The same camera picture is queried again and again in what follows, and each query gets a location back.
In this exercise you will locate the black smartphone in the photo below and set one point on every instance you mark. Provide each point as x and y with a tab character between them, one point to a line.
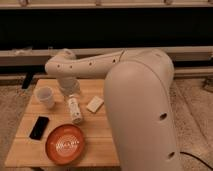
39	128

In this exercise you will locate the white rectangular sponge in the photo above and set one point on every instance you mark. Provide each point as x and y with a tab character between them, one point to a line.
95	104

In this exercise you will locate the orange bowl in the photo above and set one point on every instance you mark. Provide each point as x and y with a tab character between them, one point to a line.
65	144

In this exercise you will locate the white plastic bottle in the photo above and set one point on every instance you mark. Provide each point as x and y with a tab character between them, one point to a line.
74	110

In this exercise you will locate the white plastic cup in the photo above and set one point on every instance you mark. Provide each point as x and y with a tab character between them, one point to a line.
45	96

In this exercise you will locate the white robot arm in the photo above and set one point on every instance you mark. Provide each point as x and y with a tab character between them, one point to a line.
137	104

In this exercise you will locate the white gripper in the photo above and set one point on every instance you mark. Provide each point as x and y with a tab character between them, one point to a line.
69	85

